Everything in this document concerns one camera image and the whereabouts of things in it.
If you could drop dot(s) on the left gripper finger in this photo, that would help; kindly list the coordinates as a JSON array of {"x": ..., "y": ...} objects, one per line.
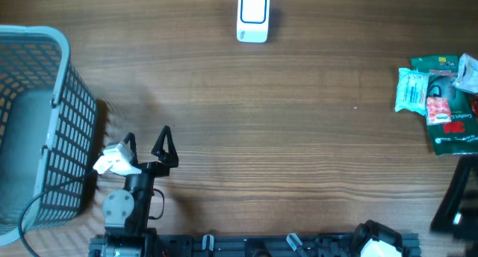
[
  {"x": 130, "y": 140},
  {"x": 164, "y": 148}
]

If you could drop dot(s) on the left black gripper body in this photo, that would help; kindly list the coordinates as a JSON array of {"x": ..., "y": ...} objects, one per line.
[{"x": 155, "y": 169}]

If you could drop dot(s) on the teal wet wipes pack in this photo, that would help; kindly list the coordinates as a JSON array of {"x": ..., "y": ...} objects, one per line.
[{"x": 411, "y": 91}]

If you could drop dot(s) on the red white small box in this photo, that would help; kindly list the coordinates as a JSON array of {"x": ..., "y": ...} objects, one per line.
[{"x": 437, "y": 111}]

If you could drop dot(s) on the green 3M cloth package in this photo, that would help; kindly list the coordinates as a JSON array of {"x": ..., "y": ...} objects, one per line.
[{"x": 459, "y": 136}]

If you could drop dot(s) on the white tissue pack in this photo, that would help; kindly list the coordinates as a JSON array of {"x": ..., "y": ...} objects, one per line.
[{"x": 466, "y": 79}]

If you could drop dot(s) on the green lid jar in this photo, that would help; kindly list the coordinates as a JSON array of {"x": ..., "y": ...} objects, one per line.
[{"x": 474, "y": 106}]

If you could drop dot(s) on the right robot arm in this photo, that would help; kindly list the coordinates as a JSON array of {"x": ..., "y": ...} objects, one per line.
[{"x": 456, "y": 215}]

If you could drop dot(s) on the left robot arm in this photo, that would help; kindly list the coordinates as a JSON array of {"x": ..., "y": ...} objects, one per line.
[{"x": 126, "y": 211}]

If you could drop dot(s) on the white barcode scanner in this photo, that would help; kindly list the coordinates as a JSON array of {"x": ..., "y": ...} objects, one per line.
[{"x": 253, "y": 21}]

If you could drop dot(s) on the grey mesh plastic basket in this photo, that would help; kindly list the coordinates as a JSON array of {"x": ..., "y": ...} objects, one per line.
[{"x": 48, "y": 119}]

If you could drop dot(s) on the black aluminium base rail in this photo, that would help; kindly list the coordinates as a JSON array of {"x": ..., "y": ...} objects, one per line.
[{"x": 336, "y": 244}]

